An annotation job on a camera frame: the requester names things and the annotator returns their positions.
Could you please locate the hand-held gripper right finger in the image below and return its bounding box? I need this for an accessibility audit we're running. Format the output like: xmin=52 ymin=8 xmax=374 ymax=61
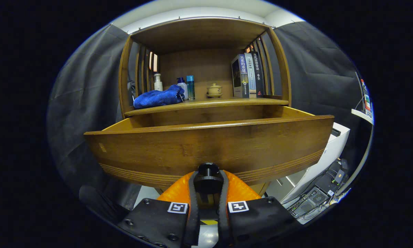
xmin=218 ymin=169 xmax=302 ymax=248

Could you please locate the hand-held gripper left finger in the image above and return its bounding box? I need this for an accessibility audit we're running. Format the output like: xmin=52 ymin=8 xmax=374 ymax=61
xmin=119 ymin=169 xmax=201 ymax=248

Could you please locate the wooden drawer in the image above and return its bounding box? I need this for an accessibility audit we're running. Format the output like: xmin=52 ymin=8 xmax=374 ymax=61
xmin=84 ymin=105 xmax=334 ymax=190

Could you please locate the white low cabinet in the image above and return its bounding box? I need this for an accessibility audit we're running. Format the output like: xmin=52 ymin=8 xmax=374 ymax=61
xmin=265 ymin=122 xmax=351 ymax=204

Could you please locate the wooden cabinet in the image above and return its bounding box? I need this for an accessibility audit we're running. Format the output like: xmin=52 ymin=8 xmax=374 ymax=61
xmin=119 ymin=17 xmax=292 ymax=197

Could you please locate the black computer case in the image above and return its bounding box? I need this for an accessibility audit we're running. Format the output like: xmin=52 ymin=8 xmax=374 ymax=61
xmin=289 ymin=186 xmax=331 ymax=218

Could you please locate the blue towel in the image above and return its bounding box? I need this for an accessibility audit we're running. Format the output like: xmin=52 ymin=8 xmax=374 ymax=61
xmin=133 ymin=84 xmax=185 ymax=109

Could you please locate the beige lidded teacup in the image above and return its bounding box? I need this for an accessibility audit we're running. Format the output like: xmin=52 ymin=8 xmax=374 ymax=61
xmin=206 ymin=83 xmax=223 ymax=98

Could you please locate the teal bottle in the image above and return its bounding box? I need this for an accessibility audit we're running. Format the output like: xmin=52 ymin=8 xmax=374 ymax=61
xmin=186 ymin=75 xmax=195 ymax=101

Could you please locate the white bottle with blue cap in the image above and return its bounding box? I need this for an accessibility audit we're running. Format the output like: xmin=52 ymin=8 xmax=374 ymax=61
xmin=177 ymin=77 xmax=189 ymax=100

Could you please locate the book with blue spine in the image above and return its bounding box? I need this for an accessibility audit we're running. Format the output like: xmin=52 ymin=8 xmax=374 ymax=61
xmin=231 ymin=54 xmax=250 ymax=98

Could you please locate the book with pale spine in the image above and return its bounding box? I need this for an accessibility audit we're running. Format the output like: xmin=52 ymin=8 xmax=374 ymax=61
xmin=244 ymin=52 xmax=257 ymax=98

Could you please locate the book with black spine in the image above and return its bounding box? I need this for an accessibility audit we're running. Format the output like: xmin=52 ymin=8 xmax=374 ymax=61
xmin=250 ymin=51 xmax=265 ymax=98

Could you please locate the white side desk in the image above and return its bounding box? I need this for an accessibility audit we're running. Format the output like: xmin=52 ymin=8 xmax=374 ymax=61
xmin=351 ymin=108 xmax=374 ymax=124

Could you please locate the water bottle with red cap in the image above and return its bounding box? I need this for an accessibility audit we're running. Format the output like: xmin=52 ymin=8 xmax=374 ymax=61
xmin=361 ymin=79 xmax=372 ymax=114

